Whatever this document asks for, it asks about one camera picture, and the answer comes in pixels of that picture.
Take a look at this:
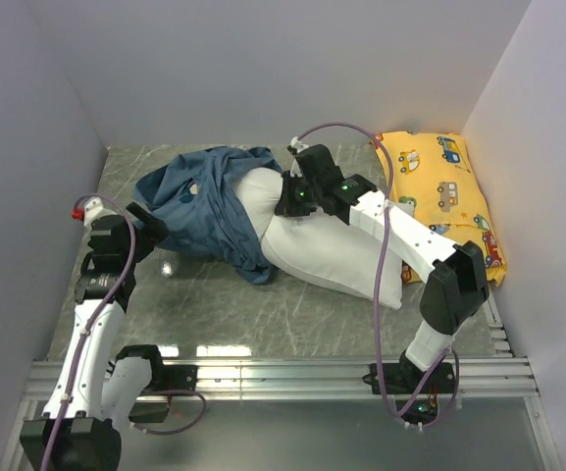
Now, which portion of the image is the aluminium mounting rail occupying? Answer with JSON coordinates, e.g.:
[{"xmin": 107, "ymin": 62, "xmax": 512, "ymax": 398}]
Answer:
[{"xmin": 1, "ymin": 357, "xmax": 559, "ymax": 470}]

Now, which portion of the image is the blue cartoon print pillowcase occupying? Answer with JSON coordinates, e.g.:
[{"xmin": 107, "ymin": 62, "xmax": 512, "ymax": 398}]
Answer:
[{"xmin": 133, "ymin": 146, "xmax": 282, "ymax": 285}]

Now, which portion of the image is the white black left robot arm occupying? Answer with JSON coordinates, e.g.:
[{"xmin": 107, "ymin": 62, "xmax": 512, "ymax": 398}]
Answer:
[{"xmin": 20, "ymin": 195, "xmax": 168, "ymax": 470}]

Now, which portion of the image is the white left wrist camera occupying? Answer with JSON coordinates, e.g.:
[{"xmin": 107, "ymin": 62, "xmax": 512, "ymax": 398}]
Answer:
[{"xmin": 71, "ymin": 196, "xmax": 105, "ymax": 228}]

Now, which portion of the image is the white pillow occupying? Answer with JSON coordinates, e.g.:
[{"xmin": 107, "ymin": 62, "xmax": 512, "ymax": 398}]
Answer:
[{"xmin": 233, "ymin": 168, "xmax": 382, "ymax": 299}]

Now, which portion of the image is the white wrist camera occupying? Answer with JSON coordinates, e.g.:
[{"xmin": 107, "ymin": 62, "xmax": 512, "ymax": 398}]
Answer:
[
  {"xmin": 71, "ymin": 196, "xmax": 105, "ymax": 228},
  {"xmin": 286, "ymin": 136, "xmax": 308, "ymax": 156}
]

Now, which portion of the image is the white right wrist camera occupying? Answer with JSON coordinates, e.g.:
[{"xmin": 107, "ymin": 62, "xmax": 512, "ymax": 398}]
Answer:
[{"xmin": 286, "ymin": 136, "xmax": 308, "ymax": 156}]

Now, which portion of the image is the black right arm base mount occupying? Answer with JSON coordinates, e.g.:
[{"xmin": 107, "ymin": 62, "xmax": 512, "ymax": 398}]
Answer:
[{"xmin": 383, "ymin": 361, "xmax": 460, "ymax": 430}]

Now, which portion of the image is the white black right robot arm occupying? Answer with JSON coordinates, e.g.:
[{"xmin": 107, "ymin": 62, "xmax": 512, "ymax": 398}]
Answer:
[{"xmin": 276, "ymin": 138, "xmax": 489, "ymax": 393}]

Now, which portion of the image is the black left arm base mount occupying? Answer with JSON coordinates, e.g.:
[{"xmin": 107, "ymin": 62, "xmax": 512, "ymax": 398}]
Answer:
[{"xmin": 129, "ymin": 364, "xmax": 198, "ymax": 424}]

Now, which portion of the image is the yellow car print pillow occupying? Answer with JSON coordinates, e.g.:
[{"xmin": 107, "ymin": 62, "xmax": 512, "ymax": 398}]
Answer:
[{"xmin": 374, "ymin": 131, "xmax": 507, "ymax": 285}]

